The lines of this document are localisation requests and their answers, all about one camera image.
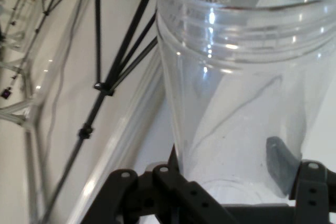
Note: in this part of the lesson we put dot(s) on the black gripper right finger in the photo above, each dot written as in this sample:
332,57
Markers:
312,195

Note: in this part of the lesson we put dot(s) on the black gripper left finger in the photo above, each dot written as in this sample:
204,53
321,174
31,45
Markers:
183,200

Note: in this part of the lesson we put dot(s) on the clear plastic jar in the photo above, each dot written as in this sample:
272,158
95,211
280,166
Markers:
236,103

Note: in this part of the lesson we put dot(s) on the black tripod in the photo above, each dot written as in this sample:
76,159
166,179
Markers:
97,37

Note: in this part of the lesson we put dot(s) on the small black hanging box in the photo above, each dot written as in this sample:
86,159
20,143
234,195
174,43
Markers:
6,93

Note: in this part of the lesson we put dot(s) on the thin black stand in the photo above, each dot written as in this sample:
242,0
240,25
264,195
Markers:
46,12

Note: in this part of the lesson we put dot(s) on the aluminium profile frame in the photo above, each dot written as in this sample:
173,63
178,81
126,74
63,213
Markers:
23,113

